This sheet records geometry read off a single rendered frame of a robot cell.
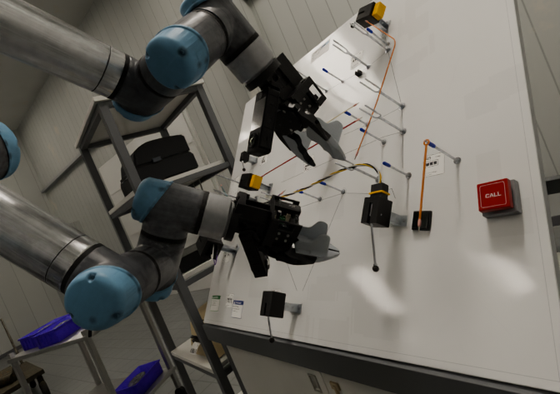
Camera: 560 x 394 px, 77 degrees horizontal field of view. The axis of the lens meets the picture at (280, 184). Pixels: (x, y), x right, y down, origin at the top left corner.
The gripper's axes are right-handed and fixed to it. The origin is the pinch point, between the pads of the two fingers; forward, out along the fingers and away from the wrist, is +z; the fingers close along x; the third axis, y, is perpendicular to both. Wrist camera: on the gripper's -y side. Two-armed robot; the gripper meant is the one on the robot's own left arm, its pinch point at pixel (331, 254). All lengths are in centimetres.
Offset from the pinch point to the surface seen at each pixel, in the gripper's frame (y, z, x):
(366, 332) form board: -16.6, 14.8, -2.4
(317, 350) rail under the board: -30.6, 9.9, 1.2
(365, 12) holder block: 37, 3, 58
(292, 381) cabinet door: -60, 15, 10
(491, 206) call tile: 19.2, 20.2, -1.6
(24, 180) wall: -617, -476, 729
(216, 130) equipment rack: -33, -29, 107
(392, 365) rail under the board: -14.3, 17.2, -10.3
